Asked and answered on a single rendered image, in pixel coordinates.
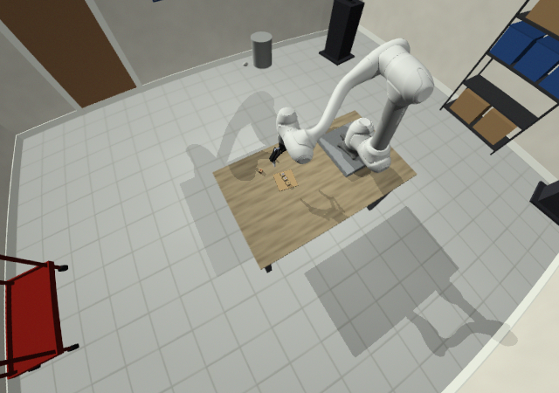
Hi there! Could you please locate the tan flat mat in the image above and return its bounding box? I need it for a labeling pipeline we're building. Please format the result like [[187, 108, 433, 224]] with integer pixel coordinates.
[[273, 169, 298, 191]]

